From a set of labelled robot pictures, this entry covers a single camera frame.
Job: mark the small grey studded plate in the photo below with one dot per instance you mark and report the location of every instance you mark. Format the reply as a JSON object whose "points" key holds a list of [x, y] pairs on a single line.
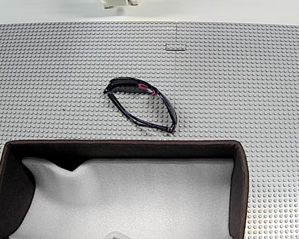
{"points": [[175, 46]]}

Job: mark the grey studded baseplate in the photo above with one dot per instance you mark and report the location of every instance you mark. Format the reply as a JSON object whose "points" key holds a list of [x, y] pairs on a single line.
{"points": [[251, 87], [52, 74]]}

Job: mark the black sports glasses red accents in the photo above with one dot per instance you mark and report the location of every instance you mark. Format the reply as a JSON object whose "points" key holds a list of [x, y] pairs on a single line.
{"points": [[172, 112]]}

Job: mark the white foam padding sheet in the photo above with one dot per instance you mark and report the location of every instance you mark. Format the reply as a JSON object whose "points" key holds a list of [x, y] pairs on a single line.
{"points": [[139, 194]]}

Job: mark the brown woven fabric-lined bin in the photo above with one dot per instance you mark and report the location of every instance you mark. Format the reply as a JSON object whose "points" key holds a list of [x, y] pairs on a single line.
{"points": [[12, 189]]}

